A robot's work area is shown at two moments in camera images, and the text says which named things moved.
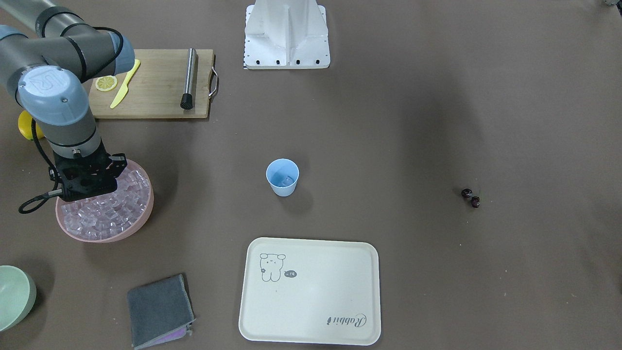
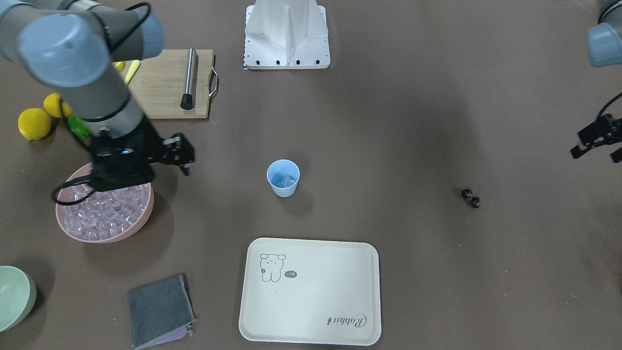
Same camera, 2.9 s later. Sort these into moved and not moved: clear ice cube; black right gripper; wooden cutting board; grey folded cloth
Moved: black right gripper
Not moved: grey folded cloth; clear ice cube; wooden cutting board
